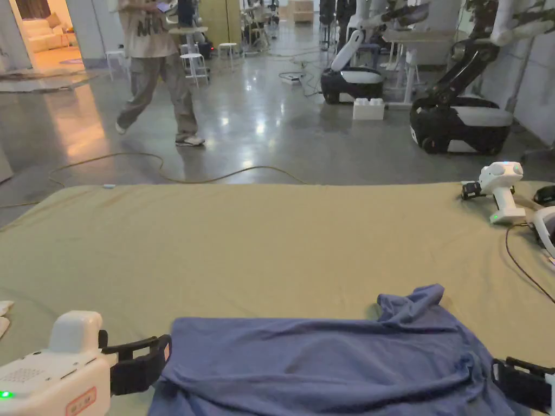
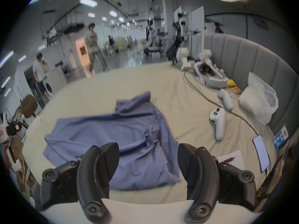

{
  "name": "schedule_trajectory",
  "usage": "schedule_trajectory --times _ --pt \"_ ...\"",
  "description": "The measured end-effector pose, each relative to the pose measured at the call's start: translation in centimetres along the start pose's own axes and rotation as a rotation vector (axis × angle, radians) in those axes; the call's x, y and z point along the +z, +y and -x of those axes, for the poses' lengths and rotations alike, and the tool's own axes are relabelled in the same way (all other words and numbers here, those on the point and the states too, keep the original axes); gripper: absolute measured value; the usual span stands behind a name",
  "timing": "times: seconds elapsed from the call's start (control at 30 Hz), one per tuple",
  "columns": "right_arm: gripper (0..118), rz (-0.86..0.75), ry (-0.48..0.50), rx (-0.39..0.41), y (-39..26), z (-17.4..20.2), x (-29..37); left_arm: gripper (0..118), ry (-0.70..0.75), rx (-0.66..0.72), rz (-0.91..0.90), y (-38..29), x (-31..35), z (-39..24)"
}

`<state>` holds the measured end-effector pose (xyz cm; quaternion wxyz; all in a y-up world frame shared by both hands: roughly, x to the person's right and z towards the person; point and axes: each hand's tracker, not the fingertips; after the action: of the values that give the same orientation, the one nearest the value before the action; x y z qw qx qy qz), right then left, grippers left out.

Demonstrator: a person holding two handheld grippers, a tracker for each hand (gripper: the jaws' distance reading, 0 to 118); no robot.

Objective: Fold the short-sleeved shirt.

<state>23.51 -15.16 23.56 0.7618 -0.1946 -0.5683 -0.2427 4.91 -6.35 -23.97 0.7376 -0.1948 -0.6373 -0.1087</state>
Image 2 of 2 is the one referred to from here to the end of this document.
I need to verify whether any spare hand-held gripper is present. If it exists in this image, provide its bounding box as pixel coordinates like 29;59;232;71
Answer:
166;47;195;72

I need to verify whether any white hand controller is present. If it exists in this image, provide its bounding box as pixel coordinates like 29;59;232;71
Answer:
218;88;234;112
209;108;226;141

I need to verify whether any white plastic bag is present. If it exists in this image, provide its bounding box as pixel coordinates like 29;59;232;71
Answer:
238;72;279;126

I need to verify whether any blue and white packet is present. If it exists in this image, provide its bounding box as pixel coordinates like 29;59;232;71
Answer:
272;125;289;149

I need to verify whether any bed with beige sheet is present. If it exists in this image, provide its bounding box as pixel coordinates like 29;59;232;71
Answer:
22;62;278;206

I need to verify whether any white paper sheet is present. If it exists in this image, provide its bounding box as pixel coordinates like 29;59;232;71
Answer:
216;150;245;173

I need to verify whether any white headset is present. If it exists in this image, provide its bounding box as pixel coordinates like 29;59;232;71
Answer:
193;49;229;89

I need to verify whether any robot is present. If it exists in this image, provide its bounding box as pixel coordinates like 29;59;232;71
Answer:
144;20;164;56
171;13;202;56

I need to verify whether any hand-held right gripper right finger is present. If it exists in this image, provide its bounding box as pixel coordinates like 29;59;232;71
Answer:
178;143;257;223

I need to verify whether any washing machine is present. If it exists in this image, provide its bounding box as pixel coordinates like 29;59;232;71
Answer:
42;81;55;100

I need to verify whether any grey padded headboard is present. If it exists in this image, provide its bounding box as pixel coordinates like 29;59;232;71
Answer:
203;33;299;146

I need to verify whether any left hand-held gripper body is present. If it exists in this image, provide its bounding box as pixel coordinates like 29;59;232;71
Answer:
0;112;23;172

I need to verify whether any blue shirt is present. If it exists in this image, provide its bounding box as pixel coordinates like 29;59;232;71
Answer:
44;91;181;191

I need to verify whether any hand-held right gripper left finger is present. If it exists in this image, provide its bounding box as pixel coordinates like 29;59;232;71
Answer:
41;142;119;223

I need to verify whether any phone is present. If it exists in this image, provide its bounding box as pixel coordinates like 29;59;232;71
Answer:
252;135;271;172

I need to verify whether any brown chair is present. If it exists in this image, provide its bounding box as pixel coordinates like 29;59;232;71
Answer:
21;95;38;119

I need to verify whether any black cable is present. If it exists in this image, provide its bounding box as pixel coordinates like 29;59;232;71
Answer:
184;71;271;179

